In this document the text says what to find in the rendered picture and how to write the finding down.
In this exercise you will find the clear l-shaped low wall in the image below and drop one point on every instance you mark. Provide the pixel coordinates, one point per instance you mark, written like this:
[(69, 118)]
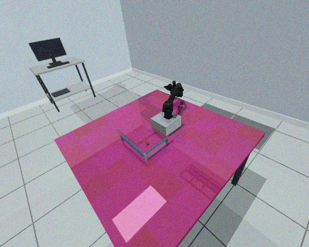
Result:
[(151, 153)]

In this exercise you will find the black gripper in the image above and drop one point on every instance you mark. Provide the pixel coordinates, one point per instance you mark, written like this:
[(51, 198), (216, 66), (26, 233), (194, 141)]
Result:
[(169, 87)]

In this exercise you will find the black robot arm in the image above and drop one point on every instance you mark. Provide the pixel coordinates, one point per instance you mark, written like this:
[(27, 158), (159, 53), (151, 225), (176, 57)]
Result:
[(177, 91)]

